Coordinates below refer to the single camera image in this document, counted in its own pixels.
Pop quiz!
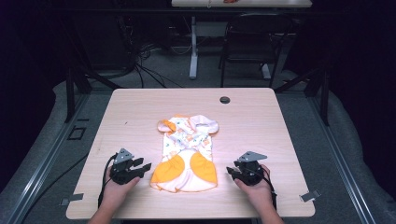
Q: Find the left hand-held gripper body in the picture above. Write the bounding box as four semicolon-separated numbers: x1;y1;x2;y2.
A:
109;147;141;186

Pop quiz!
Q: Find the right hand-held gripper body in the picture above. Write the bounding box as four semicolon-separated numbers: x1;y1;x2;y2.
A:
233;150;269;187

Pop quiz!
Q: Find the orange and white baby garment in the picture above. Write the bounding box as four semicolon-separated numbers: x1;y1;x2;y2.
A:
149;113;220;193

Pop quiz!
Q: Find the person's left hand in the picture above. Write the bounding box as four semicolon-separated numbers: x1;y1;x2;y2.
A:
100;167;142;209

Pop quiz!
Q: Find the person's right hand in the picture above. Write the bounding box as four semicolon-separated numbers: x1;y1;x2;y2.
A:
233;163;276;211

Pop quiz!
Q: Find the grey tape strip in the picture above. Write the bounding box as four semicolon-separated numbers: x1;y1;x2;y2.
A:
60;192;85;207
299;189;322;203

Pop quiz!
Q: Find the white table foot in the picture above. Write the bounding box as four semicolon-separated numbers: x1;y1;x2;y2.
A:
261;63;273;80

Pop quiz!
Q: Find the white table leg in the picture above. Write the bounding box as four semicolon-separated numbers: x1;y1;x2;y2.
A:
189;16;200;80

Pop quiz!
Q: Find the black chair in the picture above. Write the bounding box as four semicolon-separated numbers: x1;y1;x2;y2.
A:
218;11;295;89

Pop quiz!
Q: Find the white background table top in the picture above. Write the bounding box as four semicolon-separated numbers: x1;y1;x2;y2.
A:
171;0;313;8

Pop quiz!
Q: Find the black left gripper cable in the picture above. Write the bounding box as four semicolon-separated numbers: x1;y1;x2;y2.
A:
97;153;119;209

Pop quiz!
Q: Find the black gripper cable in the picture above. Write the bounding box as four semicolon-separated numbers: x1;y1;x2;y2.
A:
261;167;278;211
97;153;119;209

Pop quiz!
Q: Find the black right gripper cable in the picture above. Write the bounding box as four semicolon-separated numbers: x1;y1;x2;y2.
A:
261;167;278;211

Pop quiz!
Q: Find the thin black floor cable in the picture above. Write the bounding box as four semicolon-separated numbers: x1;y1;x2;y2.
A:
21;152;90;224

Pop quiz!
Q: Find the aluminium floor rail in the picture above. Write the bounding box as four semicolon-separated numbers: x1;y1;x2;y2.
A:
306;94;378;224
5;91;92;224

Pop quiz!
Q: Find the bundle of black floor cables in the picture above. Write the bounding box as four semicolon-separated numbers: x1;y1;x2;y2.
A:
122;18;188;90

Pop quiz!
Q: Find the black metal stand frame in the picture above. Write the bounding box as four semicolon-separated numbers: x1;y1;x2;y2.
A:
274;55;332;127
61;12;123;124

